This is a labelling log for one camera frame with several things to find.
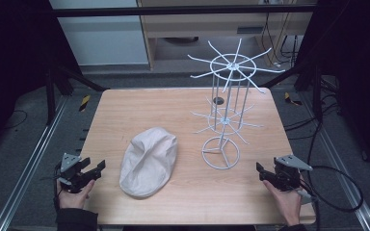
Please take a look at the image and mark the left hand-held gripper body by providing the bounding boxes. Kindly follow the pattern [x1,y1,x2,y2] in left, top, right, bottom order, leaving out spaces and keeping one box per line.
[57,152,94,194]

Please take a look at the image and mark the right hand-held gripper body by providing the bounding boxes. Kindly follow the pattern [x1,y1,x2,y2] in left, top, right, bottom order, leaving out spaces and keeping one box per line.
[269,154,314,193]

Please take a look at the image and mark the beige cap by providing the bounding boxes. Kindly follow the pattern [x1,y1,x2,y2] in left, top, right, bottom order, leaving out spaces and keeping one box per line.
[119,126,178,199]

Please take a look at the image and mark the white wire display rack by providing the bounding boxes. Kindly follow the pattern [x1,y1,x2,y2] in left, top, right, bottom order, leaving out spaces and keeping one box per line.
[187,38,286,170]

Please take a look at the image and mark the person's left hand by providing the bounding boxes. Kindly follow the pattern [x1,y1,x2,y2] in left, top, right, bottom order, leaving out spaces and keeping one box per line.
[57,178,96,211]

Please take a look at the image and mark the yellow black tape marker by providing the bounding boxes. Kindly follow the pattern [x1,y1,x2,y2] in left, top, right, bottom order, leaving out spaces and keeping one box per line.
[283,91,304,107]
[78,93,92,113]

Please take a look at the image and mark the black metal stand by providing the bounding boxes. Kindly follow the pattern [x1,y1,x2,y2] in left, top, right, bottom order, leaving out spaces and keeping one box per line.
[259,62,325,123]
[43,64,110,126]

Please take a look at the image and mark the white cabinet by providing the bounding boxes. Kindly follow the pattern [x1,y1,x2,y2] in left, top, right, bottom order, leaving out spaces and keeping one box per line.
[48,0,150,67]

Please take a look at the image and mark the wooden background desk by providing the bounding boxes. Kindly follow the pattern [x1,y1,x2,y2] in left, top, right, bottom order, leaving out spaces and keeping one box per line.
[136,0,317,70]

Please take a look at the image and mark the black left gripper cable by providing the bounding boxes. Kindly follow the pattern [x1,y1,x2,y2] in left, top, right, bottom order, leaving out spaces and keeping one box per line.
[53,162,64,211]

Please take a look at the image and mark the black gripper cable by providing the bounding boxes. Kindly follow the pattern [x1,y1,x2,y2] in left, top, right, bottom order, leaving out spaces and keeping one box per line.
[300,165,364,231]
[53,162,64,211]

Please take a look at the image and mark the grey cable plug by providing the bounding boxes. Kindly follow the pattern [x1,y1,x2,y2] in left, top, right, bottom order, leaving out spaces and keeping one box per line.
[296,188,320,205]

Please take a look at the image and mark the aluminium floor rail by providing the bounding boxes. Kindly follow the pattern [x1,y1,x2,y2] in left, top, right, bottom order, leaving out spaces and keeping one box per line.
[299,92,370,231]
[0,95,69,231]

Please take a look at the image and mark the black floor cables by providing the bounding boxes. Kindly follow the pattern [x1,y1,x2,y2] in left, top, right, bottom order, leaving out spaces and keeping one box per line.
[282,92,341,142]

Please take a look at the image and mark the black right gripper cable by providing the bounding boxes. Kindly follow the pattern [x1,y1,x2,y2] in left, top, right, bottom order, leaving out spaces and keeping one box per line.
[300,165,364,231]

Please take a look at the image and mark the black hanging desk cables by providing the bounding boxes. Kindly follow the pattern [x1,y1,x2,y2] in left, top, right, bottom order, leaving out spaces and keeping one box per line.
[260,13,300,66]

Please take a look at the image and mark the black horizontal frame bar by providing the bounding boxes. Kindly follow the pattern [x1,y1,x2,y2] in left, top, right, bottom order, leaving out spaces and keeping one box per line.
[51,4,318,18]

